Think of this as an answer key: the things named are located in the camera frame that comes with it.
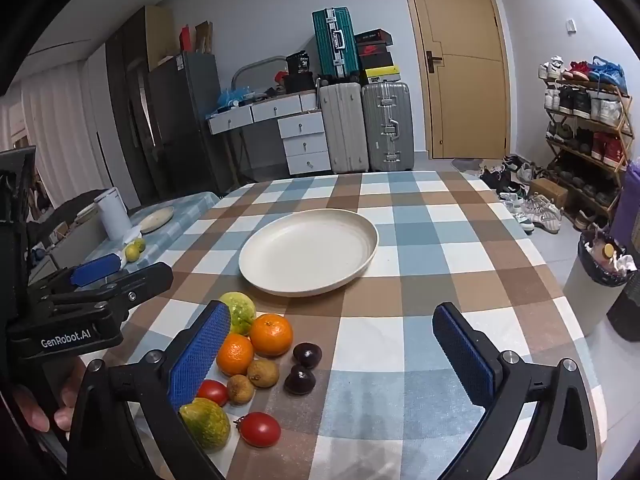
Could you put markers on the dark wooden wardrobe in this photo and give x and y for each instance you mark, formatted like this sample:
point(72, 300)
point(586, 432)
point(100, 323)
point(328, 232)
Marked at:
point(127, 85)

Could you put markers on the purple bag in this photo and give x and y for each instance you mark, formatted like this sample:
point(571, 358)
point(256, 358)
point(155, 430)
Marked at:
point(629, 200)

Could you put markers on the tan wooden door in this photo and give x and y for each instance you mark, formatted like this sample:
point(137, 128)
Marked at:
point(460, 60)

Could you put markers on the large orange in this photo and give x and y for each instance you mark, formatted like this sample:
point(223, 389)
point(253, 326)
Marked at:
point(271, 335)

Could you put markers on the grey metal tube frame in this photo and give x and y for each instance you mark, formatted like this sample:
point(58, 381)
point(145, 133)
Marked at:
point(250, 66)

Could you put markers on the person's left hand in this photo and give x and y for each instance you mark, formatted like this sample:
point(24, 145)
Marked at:
point(35, 412)

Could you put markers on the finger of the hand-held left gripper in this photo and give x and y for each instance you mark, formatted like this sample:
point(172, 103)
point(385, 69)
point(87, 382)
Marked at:
point(95, 269)
point(145, 280)

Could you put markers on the brown blue checked tablecloth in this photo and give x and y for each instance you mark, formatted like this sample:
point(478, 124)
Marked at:
point(400, 270)

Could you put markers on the pale yellow-green round fruit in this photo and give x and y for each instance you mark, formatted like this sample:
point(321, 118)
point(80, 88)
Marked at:
point(242, 310)

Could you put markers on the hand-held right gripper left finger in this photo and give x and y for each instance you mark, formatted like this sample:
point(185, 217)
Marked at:
point(200, 355)

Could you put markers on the brown flat carton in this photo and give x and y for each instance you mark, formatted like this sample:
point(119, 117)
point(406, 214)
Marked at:
point(204, 37)

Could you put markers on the yellow black shoe box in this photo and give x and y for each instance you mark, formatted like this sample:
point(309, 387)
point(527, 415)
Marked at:
point(380, 76)

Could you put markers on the cream round plate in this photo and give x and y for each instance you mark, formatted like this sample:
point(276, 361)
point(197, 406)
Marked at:
point(305, 250)

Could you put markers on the dark purple round fruit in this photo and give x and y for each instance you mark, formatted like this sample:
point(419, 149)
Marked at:
point(300, 381)
point(307, 355)

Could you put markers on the rows of shelved shoes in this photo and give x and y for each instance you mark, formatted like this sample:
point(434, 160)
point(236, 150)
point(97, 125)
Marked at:
point(582, 102)

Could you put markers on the white curtain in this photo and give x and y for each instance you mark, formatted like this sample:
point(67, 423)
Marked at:
point(60, 140)

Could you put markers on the red shoe box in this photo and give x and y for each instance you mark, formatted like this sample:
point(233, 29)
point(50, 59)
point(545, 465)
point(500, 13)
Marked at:
point(372, 49)

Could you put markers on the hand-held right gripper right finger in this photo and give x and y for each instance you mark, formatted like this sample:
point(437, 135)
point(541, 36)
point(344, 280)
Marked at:
point(465, 355)

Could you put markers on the white cylindrical jug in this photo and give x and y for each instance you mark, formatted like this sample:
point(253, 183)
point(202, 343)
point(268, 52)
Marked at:
point(114, 215)

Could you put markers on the grey door mat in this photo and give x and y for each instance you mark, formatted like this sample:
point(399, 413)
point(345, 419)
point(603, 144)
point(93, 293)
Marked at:
point(466, 164)

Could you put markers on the red tomato with stem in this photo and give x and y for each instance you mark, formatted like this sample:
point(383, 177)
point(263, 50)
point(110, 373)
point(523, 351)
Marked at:
point(260, 430)

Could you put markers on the white hard suitcase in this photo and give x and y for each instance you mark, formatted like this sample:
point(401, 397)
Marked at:
point(344, 127)

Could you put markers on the dark container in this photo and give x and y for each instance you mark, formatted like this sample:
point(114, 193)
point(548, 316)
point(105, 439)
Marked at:
point(627, 310)

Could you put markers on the white desk with drawers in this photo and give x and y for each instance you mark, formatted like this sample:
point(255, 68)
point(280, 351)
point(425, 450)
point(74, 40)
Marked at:
point(305, 140)

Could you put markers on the teal hard suitcase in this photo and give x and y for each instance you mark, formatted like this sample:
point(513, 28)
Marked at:
point(335, 42)

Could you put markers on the small yellow-green lime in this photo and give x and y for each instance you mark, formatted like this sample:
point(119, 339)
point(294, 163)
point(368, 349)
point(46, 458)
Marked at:
point(132, 252)
point(140, 244)

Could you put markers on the pile of loose shoes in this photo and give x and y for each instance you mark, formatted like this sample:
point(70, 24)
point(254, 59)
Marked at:
point(535, 207)

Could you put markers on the blue plastic bag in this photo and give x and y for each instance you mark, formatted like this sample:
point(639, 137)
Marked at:
point(232, 97)

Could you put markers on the small orange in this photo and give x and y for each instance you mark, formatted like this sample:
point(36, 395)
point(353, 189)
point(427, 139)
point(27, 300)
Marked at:
point(236, 355)

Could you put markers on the small black box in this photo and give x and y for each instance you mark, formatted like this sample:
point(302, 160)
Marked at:
point(298, 62)

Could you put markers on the dark green bumpy fruit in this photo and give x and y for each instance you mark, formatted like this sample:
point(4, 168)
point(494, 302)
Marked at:
point(207, 425)

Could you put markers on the dark grey fridge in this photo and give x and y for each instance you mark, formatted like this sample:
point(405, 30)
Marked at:
point(187, 120)

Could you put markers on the brown cardboard box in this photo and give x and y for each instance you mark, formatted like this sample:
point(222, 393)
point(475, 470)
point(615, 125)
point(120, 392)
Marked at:
point(547, 192)

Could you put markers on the red tomato without stem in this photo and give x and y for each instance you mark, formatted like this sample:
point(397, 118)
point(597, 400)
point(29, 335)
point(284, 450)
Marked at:
point(214, 392)

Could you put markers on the red flat carton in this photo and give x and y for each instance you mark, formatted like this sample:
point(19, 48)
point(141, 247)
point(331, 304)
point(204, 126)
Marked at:
point(186, 39)

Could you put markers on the white trash bin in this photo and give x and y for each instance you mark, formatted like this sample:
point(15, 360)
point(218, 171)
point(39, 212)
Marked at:
point(587, 305)

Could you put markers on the wooden shoe rack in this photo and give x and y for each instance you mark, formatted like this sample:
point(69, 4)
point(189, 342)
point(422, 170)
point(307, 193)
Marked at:
point(622, 132)

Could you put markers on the small beige plate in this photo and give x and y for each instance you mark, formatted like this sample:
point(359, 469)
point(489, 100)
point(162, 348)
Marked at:
point(156, 220)

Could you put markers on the silver hard suitcase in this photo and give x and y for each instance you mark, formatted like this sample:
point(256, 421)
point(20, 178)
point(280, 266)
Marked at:
point(387, 127)

